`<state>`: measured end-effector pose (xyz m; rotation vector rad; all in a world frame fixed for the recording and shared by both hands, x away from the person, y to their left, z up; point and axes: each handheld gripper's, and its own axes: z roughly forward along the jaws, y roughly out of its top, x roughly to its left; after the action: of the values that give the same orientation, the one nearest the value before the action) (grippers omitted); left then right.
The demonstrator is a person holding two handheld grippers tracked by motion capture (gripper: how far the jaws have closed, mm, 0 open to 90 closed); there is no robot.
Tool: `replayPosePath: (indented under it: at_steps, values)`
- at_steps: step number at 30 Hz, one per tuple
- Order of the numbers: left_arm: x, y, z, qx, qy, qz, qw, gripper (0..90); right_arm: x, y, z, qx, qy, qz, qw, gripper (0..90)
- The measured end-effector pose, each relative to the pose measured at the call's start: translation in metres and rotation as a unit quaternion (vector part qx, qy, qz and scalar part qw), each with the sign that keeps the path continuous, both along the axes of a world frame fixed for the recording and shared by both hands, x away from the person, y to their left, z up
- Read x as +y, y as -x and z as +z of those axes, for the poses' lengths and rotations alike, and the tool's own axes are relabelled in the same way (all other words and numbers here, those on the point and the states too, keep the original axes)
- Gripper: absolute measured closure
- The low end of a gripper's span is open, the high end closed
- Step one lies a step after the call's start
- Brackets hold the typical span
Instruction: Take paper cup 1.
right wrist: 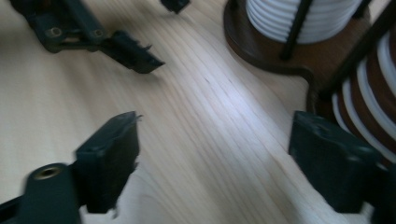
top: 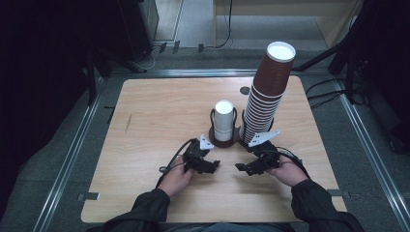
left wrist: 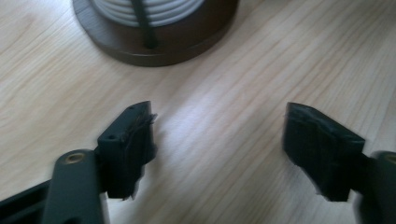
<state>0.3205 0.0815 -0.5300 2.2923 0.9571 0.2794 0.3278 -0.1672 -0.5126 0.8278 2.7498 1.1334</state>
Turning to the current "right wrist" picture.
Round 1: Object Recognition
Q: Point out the stack of white cups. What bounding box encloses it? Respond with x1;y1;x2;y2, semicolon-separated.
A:
245;0;363;45

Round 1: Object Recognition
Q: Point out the stack of brown cups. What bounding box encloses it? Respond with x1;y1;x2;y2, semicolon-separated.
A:
331;27;396;166

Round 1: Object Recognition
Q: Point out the dark wooden cup holder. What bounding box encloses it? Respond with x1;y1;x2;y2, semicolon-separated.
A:
223;0;396;125

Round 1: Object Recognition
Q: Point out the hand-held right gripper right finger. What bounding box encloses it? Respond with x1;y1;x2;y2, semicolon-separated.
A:
288;110;390;215

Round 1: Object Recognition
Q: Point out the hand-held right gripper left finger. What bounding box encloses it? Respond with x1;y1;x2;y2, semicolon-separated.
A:
74;110;143;216

